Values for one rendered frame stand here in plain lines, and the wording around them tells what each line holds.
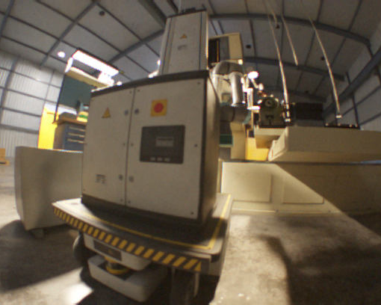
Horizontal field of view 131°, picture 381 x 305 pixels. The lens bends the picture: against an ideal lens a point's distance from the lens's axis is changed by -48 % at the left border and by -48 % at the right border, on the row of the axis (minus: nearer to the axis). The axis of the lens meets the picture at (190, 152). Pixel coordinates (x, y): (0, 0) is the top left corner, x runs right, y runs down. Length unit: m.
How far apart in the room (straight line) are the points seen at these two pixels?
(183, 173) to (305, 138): 0.52
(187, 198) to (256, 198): 1.46
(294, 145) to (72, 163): 1.26
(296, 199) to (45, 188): 2.19
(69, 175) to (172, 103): 0.89
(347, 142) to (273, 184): 1.23
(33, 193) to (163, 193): 0.85
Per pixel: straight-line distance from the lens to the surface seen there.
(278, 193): 1.91
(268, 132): 1.72
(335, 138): 0.80
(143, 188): 0.56
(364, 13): 10.11
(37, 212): 1.18
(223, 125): 1.05
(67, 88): 2.71
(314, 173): 1.99
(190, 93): 0.54
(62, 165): 1.18
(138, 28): 11.34
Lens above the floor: 0.53
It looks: 4 degrees up
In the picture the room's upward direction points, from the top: 3 degrees clockwise
